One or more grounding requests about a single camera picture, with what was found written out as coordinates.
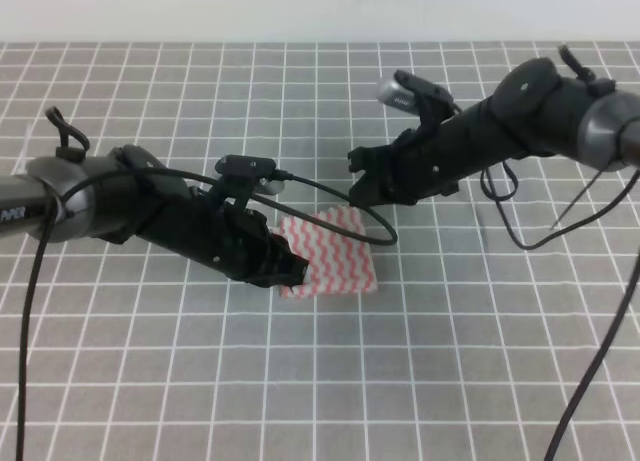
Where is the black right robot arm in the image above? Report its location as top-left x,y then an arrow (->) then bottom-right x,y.
348,46 -> 639,206

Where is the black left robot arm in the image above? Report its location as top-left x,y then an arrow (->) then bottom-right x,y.
1,107 -> 308,288

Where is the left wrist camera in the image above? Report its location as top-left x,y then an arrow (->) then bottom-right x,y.
209,155 -> 284,209

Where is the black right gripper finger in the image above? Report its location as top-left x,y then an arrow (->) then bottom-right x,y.
348,173 -> 390,206
347,146 -> 390,173

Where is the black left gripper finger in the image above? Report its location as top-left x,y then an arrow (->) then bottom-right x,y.
254,251 -> 309,287
267,232 -> 291,261

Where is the black left camera cable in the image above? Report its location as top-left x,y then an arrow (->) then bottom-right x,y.
13,168 -> 399,461

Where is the pink white wavy towel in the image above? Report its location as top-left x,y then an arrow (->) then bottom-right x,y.
276,216 -> 378,299

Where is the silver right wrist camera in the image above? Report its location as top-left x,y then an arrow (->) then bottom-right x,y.
375,69 -> 456,132

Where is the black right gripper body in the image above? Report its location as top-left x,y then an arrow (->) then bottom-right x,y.
369,129 -> 460,204

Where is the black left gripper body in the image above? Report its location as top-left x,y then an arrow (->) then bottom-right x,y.
144,196 -> 285,286

